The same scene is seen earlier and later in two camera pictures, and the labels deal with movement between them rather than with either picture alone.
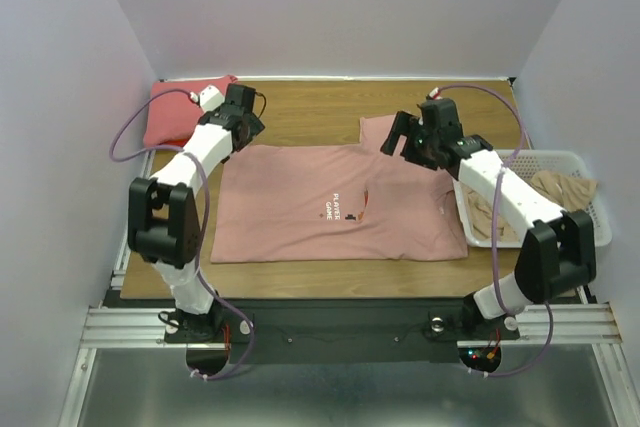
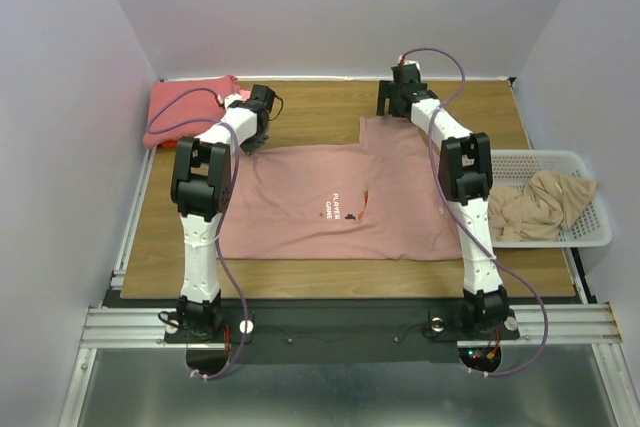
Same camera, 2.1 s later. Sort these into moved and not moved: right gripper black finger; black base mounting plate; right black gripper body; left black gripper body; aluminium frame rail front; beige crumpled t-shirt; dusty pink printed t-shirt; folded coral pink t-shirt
Moved: right gripper black finger; right black gripper body; left black gripper body
Not moved: aluminium frame rail front; dusty pink printed t-shirt; beige crumpled t-shirt; black base mounting plate; folded coral pink t-shirt
